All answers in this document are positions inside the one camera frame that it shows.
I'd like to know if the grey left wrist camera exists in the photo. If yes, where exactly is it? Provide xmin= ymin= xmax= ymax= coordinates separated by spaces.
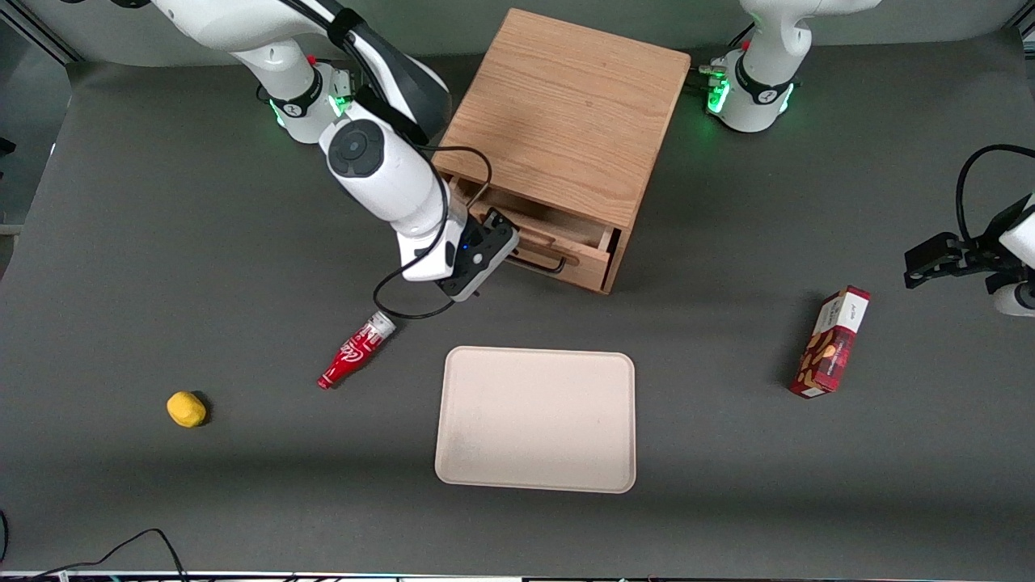
xmin=991 ymin=279 xmax=1035 ymax=318

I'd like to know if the wooden drawer cabinet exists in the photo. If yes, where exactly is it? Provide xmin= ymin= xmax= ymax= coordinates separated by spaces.
xmin=429 ymin=8 xmax=692 ymax=295

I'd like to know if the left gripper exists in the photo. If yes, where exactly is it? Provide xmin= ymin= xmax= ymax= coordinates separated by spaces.
xmin=904 ymin=194 xmax=1035 ymax=289

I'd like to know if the black cable at table edge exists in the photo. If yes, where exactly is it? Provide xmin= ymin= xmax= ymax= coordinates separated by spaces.
xmin=0 ymin=528 xmax=191 ymax=582

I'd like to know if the yellow lemon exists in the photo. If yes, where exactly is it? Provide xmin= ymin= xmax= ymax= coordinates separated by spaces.
xmin=167 ymin=391 xmax=208 ymax=428

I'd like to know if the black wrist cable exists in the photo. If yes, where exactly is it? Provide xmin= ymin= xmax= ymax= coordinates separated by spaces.
xmin=374 ymin=144 xmax=494 ymax=321
xmin=956 ymin=144 xmax=1035 ymax=245

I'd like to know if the black metal drawer handle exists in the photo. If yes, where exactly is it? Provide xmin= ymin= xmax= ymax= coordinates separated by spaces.
xmin=508 ymin=252 xmax=568 ymax=276

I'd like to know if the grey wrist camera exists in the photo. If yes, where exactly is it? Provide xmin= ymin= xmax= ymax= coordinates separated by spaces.
xmin=399 ymin=230 xmax=455 ymax=284
xmin=991 ymin=279 xmax=1035 ymax=318

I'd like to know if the wooden drawer with handle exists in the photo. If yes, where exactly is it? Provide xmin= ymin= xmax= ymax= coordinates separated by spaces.
xmin=449 ymin=174 xmax=622 ymax=293

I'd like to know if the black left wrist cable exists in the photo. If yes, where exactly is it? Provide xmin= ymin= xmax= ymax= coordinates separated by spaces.
xmin=956 ymin=144 xmax=1035 ymax=245

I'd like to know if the beige rectangular tray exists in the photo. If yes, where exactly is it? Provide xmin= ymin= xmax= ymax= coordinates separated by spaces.
xmin=434 ymin=346 xmax=637 ymax=495

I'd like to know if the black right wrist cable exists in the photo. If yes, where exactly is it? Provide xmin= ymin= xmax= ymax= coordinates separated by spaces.
xmin=374 ymin=144 xmax=494 ymax=321

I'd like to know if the red cola bottle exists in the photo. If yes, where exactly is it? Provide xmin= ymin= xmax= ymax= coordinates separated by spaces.
xmin=317 ymin=311 xmax=398 ymax=391

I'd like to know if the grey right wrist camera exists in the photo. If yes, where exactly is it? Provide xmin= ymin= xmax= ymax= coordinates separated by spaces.
xmin=399 ymin=230 xmax=455 ymax=284

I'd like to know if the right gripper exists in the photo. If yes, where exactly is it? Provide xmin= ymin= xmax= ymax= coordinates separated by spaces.
xmin=437 ymin=209 xmax=521 ymax=302

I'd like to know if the red plaid cookie box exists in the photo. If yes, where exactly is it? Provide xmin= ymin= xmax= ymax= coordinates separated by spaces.
xmin=789 ymin=285 xmax=872 ymax=399

